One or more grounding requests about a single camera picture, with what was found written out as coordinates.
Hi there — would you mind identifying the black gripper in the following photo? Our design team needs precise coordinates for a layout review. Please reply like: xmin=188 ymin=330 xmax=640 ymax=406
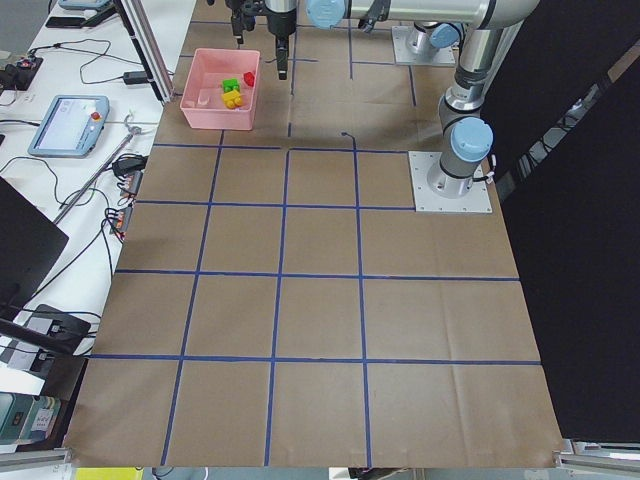
xmin=225 ymin=0 xmax=265 ymax=49

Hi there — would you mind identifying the red toy block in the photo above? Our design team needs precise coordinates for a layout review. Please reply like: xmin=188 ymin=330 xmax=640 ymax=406
xmin=243 ymin=71 xmax=256 ymax=88

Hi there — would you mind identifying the green toy block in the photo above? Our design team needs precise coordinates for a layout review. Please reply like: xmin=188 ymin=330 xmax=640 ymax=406
xmin=221 ymin=78 xmax=240 ymax=93

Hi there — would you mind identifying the yellow toy block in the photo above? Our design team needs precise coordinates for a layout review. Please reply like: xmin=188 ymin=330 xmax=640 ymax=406
xmin=221 ymin=89 xmax=244 ymax=110

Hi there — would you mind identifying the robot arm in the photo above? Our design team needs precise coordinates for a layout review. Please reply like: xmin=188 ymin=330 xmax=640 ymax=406
xmin=345 ymin=0 xmax=538 ymax=199
xmin=225 ymin=1 xmax=481 ymax=77

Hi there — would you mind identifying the pink plastic box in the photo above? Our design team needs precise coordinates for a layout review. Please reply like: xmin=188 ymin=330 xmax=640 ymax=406
xmin=180 ymin=48 xmax=261 ymax=131

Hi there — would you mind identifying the black power adapter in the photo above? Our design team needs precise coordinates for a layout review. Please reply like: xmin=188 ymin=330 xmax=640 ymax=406
xmin=122 ymin=71 xmax=149 ymax=85

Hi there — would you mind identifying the metal rod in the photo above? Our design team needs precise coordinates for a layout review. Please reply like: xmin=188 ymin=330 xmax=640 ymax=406
xmin=53 ymin=111 xmax=142 ymax=225

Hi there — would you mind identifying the teach pendant tablet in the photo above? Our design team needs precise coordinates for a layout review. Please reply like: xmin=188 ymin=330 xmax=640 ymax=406
xmin=28 ymin=95 xmax=110 ymax=158

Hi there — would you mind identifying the black monitor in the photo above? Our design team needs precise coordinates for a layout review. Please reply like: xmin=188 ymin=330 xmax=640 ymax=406
xmin=0 ymin=179 xmax=68 ymax=320

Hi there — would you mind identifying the black stand base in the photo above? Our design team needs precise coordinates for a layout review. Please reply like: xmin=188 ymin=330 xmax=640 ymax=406
xmin=1 ymin=304 xmax=91 ymax=355

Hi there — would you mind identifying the aluminium frame post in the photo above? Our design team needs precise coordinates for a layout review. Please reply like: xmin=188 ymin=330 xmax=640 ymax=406
xmin=113 ymin=0 xmax=174 ymax=105

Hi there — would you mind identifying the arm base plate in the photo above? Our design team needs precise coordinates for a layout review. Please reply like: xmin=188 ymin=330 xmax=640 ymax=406
xmin=408 ymin=151 xmax=493 ymax=215
xmin=392 ymin=26 xmax=458 ymax=67

